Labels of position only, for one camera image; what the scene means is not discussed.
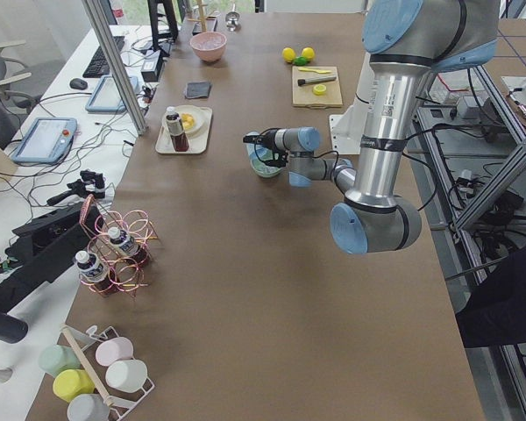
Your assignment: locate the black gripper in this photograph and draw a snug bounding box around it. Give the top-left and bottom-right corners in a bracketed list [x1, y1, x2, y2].
[243, 128, 288, 168]

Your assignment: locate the light blue plastic cup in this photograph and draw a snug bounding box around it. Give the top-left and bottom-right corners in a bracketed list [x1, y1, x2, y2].
[245, 143, 263, 161]

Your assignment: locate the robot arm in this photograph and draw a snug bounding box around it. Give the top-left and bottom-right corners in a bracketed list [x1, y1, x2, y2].
[243, 1, 500, 254]

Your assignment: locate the green ceramic bowl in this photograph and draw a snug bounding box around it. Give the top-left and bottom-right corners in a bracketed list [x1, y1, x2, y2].
[249, 154, 283, 178]

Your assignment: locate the pink bowl with ice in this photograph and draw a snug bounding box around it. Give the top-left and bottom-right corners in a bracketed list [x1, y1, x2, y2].
[189, 32, 227, 63]

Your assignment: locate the wooden cutting board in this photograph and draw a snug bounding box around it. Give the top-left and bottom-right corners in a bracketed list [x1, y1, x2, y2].
[292, 67, 343, 108]

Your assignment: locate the steel cylinder black tip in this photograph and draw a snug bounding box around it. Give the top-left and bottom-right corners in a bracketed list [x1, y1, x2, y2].
[296, 75, 337, 87]

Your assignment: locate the lemon half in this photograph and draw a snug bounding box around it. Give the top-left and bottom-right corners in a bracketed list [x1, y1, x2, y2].
[312, 84, 327, 96]

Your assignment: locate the beige serving tray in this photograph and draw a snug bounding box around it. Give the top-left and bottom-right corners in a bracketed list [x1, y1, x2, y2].
[155, 107, 212, 154]

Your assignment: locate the yellow plastic knife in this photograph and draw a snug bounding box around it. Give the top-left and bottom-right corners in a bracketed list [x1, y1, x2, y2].
[298, 67, 331, 75]

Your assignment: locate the white plate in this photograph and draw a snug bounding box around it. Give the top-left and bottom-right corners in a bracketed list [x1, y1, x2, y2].
[161, 105, 206, 135]

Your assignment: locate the green lime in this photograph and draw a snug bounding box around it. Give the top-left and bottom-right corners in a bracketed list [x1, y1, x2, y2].
[293, 56, 308, 67]

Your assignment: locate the yellow lemon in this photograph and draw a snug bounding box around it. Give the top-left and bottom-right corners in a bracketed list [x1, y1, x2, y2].
[301, 46, 316, 61]
[282, 47, 298, 65]

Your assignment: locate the grey folded cloth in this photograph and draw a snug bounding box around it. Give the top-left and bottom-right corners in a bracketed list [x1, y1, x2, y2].
[184, 81, 212, 99]

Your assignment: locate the dark drink bottle on tray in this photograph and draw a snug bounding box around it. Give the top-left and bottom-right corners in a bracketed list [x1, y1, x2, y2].
[165, 106, 189, 153]

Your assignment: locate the wooden mug tree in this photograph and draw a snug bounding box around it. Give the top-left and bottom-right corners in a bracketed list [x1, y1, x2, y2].
[188, 0, 220, 35]

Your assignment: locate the black power adapter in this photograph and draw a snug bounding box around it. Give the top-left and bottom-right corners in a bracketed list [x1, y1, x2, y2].
[140, 51, 163, 82]

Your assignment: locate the teach pendant far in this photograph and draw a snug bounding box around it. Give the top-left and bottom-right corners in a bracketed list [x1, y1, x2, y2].
[85, 75, 126, 114]

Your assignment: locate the teach pendant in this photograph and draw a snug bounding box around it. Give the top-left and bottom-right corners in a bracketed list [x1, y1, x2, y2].
[11, 118, 78, 165]
[85, 75, 126, 114]

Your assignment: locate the bottle in rack upper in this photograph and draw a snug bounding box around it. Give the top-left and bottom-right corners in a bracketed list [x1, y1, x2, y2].
[107, 226, 150, 267]

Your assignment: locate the bottle in rack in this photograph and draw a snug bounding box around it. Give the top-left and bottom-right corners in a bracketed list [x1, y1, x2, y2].
[75, 250, 117, 296]
[107, 226, 150, 267]

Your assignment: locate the black keyboard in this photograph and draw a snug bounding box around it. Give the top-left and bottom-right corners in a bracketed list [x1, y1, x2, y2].
[82, 35, 125, 78]

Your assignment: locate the black computer mouse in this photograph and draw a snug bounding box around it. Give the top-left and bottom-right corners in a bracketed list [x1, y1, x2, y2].
[69, 78, 88, 90]

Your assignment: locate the bottle in rack lower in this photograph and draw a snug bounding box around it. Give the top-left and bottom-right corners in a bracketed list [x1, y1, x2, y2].
[75, 250, 117, 296]

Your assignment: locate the teach pendant near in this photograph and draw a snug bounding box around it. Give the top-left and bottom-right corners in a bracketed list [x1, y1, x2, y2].
[11, 118, 78, 165]

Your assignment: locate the black equipment case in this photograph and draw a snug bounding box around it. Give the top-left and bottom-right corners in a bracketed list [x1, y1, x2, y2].
[0, 203, 100, 313]

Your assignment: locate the pink cup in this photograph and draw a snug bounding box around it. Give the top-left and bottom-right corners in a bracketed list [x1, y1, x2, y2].
[96, 337, 134, 367]

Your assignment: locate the white cup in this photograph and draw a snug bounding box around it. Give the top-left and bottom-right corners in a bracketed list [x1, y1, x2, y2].
[105, 359, 148, 393]

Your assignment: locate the green cup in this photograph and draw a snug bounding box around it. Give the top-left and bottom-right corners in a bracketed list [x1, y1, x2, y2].
[38, 345, 81, 377]

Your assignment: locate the yellow cup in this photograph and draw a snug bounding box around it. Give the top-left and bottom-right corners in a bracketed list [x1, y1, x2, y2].
[53, 369, 96, 403]

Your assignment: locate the grey cup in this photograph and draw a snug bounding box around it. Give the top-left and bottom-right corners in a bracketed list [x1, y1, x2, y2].
[67, 394, 110, 421]

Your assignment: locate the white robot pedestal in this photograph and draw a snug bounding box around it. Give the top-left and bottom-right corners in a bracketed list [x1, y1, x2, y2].
[329, 52, 374, 155]

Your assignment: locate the copper wire bottle rack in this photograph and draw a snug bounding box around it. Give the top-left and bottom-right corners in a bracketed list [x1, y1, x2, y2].
[75, 195, 158, 296]

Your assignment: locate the aluminium frame post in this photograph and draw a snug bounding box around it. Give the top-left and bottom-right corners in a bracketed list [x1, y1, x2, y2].
[82, 0, 147, 135]

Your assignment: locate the white wire cup rack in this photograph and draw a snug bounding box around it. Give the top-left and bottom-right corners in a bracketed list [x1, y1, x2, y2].
[60, 325, 155, 420]

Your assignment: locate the wooden rack handle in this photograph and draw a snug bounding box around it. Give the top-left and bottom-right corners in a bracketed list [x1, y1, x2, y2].
[60, 325, 114, 407]

